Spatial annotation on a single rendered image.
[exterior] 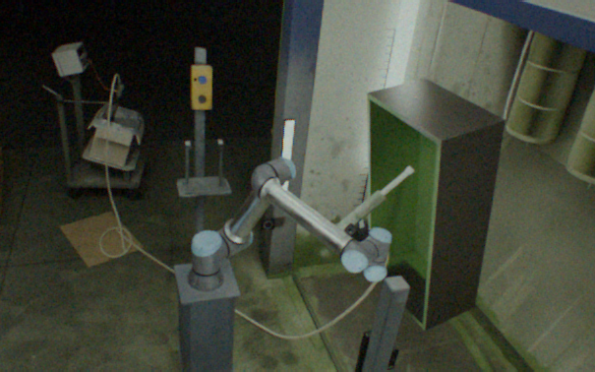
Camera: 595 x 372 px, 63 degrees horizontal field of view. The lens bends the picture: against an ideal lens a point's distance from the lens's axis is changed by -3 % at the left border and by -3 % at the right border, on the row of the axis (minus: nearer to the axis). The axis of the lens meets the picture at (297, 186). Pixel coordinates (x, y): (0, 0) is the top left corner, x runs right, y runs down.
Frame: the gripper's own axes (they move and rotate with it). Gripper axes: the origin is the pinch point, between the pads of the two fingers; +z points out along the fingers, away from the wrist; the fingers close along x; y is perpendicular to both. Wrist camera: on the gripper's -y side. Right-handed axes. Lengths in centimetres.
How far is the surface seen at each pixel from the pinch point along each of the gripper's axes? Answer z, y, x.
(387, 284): -99, -43, 27
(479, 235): 6, 60, 32
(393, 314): -101, -36, 23
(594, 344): -12, 161, 32
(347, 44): 103, -30, 49
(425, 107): 24, -5, 58
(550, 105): 88, 90, 109
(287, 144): 93, -18, -20
